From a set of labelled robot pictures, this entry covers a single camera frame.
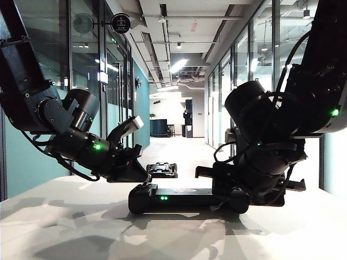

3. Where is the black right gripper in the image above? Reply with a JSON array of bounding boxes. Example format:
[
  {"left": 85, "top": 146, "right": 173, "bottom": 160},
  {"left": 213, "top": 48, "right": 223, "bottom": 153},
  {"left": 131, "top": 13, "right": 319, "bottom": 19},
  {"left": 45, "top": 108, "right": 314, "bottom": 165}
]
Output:
[{"left": 195, "top": 161, "right": 307, "bottom": 207}]

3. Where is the black wheeled robot car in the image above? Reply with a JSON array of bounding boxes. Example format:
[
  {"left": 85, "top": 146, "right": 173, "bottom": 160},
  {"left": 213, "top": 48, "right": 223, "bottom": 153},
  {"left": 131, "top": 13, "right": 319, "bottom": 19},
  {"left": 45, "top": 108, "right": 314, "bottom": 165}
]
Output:
[{"left": 146, "top": 162, "right": 179, "bottom": 179}]

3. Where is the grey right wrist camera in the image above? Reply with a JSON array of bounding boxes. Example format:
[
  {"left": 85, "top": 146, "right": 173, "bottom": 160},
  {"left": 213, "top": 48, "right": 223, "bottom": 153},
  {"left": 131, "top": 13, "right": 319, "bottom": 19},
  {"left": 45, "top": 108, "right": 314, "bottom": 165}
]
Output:
[{"left": 224, "top": 127, "right": 239, "bottom": 159}]

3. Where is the dark blue bar counter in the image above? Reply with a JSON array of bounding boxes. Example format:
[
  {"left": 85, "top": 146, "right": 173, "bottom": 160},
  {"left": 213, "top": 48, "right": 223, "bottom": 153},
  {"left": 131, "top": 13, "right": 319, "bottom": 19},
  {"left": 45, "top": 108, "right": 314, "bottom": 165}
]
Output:
[{"left": 149, "top": 118, "right": 170, "bottom": 138}]

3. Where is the long linear ceiling light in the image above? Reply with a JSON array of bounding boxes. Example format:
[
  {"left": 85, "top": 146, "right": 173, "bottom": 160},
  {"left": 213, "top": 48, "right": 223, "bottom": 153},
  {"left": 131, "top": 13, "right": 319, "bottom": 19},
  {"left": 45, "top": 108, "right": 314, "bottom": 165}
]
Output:
[{"left": 170, "top": 58, "right": 188, "bottom": 74}]

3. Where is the black remote control with joysticks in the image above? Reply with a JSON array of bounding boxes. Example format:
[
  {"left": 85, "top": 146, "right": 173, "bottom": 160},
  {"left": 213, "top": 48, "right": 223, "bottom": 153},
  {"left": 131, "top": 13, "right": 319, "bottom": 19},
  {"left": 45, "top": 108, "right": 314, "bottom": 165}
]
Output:
[{"left": 128, "top": 183, "right": 250, "bottom": 215}]

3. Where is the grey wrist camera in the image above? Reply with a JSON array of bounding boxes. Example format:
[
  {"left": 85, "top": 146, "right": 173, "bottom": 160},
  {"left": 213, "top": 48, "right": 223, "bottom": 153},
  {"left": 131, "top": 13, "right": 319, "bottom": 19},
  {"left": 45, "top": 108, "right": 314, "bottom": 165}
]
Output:
[
  {"left": 108, "top": 115, "right": 145, "bottom": 146},
  {"left": 224, "top": 127, "right": 239, "bottom": 159}
]

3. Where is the long vertical door handle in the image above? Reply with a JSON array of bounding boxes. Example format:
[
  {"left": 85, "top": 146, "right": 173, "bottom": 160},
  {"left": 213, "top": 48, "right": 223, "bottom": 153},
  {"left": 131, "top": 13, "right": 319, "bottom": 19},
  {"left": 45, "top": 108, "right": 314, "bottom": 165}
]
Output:
[{"left": 117, "top": 63, "right": 124, "bottom": 128}]

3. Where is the round black hanging sign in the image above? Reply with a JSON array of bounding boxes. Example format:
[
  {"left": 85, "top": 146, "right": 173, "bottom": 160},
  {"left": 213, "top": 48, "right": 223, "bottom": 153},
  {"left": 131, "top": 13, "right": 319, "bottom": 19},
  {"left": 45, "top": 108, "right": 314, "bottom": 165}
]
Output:
[{"left": 101, "top": 12, "right": 132, "bottom": 34}]

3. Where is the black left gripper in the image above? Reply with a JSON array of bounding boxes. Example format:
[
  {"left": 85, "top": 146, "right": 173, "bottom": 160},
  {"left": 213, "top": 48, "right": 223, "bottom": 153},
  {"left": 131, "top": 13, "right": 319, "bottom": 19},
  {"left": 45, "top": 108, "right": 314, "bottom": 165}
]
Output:
[{"left": 104, "top": 145, "right": 154, "bottom": 185}]

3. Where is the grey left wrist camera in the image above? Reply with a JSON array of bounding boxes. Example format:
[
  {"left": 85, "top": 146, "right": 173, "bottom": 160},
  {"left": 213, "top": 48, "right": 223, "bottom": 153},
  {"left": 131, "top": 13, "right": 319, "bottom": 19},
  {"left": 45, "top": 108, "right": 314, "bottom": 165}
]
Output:
[{"left": 108, "top": 115, "right": 145, "bottom": 146}]

